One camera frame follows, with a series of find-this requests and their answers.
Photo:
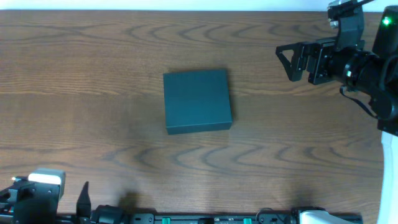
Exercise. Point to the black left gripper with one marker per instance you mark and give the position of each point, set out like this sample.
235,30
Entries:
83,202

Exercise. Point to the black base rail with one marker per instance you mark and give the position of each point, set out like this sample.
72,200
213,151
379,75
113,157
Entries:
298,215

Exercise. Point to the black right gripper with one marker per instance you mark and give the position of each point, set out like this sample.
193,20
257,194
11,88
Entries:
315,62

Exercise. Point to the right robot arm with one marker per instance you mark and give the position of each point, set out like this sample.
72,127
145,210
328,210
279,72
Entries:
374,73

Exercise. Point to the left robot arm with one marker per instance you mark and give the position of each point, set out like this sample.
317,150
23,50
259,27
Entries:
7,206

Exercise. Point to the dark green gift box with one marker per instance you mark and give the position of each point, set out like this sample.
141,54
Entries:
197,101

